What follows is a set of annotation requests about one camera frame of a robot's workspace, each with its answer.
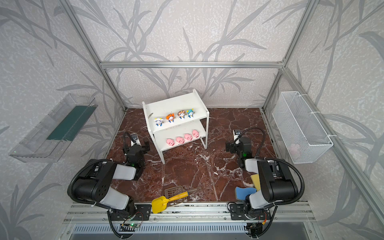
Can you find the yellow toy shovel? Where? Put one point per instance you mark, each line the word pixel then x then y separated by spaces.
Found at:
pixel 160 204

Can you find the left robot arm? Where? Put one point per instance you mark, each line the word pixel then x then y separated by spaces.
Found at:
pixel 92 184

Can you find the brown slotted spatula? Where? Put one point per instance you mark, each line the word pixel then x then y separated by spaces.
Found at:
pixel 171 192

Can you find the blue sponge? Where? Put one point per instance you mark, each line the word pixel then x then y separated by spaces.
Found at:
pixel 242 193

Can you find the green circuit board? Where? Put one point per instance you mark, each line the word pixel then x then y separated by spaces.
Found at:
pixel 129 227

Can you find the aluminium front rail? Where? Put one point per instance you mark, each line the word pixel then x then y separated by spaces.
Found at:
pixel 194 212

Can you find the pink toy in basket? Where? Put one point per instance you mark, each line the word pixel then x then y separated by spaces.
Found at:
pixel 295 152

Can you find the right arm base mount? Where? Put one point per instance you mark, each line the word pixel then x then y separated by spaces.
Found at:
pixel 244 211

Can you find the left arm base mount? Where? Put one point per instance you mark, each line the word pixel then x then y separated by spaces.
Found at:
pixel 141 212

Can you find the pink pig toy pair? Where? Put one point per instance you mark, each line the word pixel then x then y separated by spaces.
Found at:
pixel 170 142
pixel 180 140

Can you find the white wire mesh basket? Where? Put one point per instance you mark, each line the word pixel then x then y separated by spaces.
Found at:
pixel 298 124

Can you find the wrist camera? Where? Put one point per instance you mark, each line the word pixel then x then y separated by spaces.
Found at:
pixel 236 133
pixel 134 139

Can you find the yellow sponge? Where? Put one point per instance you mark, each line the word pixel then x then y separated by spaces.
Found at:
pixel 256 181

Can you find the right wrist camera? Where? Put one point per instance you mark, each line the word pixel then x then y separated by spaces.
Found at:
pixel 236 133

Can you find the white blue small figurine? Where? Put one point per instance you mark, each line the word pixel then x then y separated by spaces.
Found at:
pixel 158 122

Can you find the clear plastic wall bin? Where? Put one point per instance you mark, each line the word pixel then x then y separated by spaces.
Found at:
pixel 48 141

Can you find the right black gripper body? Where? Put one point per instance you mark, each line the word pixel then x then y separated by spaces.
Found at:
pixel 230 147

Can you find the orange blue cat figurine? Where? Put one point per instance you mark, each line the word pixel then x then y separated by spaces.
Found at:
pixel 170 118

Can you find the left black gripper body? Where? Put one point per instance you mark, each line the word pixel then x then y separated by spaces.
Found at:
pixel 127 147

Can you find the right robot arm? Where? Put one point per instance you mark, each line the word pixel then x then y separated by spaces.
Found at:
pixel 281 183

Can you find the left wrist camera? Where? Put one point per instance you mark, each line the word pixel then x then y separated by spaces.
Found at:
pixel 134 139

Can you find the white two-tier shelf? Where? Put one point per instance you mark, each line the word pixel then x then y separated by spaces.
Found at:
pixel 161 109

